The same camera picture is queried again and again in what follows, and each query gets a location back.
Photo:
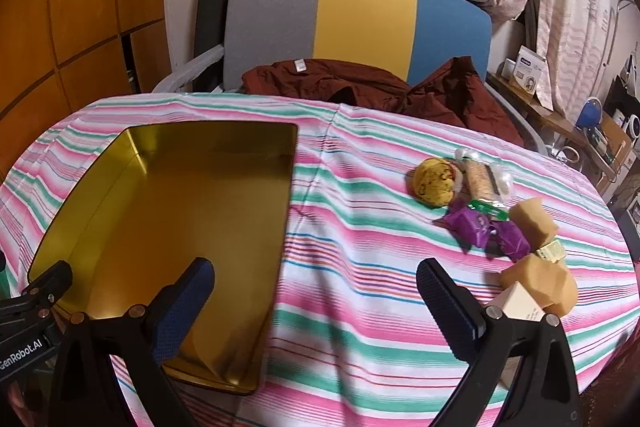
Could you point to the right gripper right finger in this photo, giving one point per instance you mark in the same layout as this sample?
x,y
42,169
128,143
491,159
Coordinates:
x,y
544,391

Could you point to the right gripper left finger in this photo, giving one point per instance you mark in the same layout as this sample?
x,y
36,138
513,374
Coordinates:
x,y
85,390

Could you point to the large tan sponge block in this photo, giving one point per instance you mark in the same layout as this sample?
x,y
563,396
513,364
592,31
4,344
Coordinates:
x,y
551,284

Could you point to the small green white box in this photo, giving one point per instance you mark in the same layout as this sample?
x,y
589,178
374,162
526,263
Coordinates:
x,y
553,252

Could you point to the purple snack packet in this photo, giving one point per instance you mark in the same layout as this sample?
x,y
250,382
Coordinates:
x,y
510,240
470,226

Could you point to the clear plastic packet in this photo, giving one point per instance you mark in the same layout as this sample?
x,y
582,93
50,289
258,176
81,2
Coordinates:
x,y
503,177

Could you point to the yellow knitted toy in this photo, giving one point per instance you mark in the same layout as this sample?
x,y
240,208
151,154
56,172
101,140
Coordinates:
x,y
437,181

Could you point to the cracker packet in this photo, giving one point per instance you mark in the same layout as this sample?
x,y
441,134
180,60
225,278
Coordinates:
x,y
480,180

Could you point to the gold metal tin tray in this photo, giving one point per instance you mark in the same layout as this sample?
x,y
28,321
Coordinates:
x,y
162,195

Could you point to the wooden side shelf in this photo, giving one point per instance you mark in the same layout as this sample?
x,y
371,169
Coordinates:
x,y
611,174

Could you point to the striped pink green tablecloth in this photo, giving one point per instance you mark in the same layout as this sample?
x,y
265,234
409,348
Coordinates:
x,y
352,342

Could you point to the maroon garment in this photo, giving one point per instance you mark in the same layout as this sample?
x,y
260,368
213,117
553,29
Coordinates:
x,y
453,94

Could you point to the wooden wardrobe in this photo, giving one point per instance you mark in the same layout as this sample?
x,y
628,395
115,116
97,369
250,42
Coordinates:
x,y
58,56

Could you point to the white blue product box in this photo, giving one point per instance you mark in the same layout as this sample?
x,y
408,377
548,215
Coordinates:
x,y
527,70

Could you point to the grey yellow blue chair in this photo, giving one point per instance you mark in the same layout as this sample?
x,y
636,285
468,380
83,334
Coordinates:
x,y
409,38

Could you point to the black rolled mat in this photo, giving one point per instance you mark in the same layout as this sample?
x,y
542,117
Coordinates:
x,y
210,25

